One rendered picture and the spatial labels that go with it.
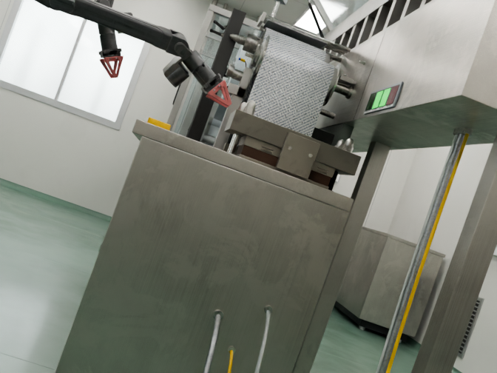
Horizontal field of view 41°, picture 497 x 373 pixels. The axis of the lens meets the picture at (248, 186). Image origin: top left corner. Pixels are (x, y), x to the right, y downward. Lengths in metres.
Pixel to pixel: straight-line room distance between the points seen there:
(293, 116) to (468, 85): 0.86
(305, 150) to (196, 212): 0.37
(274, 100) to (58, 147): 5.76
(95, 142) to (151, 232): 5.88
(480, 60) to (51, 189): 6.68
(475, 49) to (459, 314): 0.56
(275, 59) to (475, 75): 0.89
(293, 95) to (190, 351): 0.87
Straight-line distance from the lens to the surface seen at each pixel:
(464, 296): 1.50
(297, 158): 1.92
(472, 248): 1.49
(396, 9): 2.22
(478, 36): 1.45
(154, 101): 7.69
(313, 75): 2.17
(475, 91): 1.42
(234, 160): 1.85
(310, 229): 1.90
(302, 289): 1.91
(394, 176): 8.16
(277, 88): 2.14
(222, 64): 2.47
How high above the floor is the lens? 0.80
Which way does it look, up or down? 1 degrees up
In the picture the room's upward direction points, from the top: 20 degrees clockwise
